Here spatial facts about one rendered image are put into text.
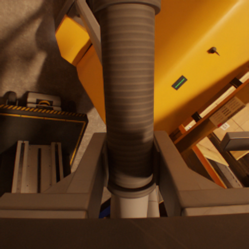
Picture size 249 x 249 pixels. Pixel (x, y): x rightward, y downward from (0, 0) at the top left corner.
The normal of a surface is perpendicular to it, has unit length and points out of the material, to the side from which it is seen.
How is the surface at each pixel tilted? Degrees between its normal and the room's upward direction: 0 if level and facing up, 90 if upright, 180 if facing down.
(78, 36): 22
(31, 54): 0
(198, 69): 0
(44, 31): 0
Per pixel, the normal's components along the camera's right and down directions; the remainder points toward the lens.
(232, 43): 0.29, 0.69
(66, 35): 0.00, 0.54
